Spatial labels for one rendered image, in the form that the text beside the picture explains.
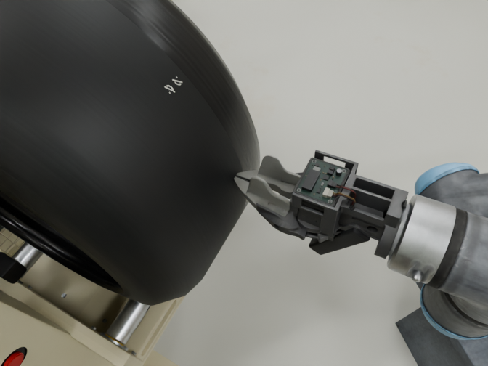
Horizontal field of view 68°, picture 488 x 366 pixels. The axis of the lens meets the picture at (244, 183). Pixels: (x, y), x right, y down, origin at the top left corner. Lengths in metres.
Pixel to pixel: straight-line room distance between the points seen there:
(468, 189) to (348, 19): 2.65
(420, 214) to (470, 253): 0.06
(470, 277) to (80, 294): 0.80
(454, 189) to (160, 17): 0.45
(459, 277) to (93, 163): 0.37
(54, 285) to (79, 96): 0.68
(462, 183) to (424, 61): 2.37
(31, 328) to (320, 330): 1.28
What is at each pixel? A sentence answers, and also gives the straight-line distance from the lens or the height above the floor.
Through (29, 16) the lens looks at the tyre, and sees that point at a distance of 0.43.
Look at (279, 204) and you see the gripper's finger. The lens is 0.46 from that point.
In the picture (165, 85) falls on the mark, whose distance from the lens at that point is 0.42.
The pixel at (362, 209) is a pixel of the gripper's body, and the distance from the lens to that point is 0.43.
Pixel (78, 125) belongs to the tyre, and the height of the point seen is 1.41.
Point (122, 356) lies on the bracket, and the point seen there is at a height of 0.95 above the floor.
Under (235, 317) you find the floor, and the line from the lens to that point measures 1.70.
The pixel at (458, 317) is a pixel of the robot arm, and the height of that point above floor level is 1.22.
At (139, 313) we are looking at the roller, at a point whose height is 0.92.
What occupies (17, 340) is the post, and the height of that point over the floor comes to 1.09.
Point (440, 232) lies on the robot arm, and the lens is 0.41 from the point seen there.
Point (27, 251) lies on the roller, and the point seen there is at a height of 0.92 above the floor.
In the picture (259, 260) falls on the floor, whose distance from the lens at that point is 1.78.
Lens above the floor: 1.66
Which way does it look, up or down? 57 degrees down
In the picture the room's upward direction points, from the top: straight up
